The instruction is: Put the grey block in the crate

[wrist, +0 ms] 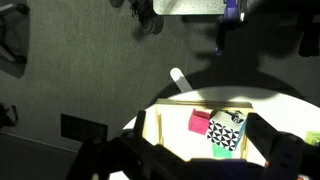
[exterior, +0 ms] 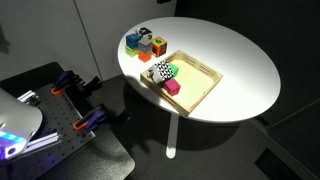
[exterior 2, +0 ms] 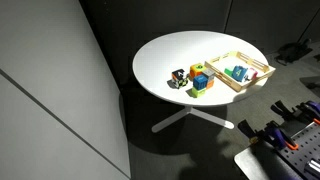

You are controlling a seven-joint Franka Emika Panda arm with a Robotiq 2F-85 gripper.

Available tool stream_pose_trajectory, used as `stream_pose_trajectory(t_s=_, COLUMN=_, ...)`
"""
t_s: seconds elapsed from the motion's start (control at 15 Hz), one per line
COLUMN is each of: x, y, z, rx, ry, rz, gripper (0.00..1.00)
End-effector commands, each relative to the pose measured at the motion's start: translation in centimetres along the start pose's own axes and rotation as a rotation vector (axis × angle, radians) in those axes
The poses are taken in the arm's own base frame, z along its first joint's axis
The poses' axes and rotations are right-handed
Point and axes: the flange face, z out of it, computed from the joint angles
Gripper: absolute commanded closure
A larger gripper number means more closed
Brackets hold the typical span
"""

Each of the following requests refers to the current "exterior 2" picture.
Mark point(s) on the grey block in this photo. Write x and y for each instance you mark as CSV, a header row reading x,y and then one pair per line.
x,y
208,73

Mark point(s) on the white pink block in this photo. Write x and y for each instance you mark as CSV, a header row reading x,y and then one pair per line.
x,y
252,74

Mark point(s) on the lime green block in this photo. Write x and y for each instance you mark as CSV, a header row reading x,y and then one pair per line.
x,y
198,92

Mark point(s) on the white table base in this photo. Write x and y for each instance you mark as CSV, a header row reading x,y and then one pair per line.
x,y
190,113

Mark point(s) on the small orange block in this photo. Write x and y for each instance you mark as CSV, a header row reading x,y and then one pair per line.
x,y
210,84

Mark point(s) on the blue block with letter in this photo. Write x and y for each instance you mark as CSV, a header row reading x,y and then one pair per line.
x,y
239,73

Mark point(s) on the orange block with green face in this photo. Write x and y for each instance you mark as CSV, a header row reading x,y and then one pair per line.
x,y
195,70

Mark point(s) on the silver metal cylinder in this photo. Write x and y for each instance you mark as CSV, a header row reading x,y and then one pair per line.
x,y
313,166

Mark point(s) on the purple black spring clamp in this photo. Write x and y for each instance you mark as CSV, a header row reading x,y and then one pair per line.
x,y
301,111
276,135

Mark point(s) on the grey perforated board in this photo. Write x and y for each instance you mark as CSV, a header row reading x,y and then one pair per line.
x,y
305,146

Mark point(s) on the small green block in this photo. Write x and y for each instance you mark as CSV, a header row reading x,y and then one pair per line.
x,y
229,71

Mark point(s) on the black white checkered block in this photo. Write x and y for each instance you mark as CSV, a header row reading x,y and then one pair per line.
x,y
179,78

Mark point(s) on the wooden slatted crate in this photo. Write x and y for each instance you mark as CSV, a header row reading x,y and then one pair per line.
x,y
234,85

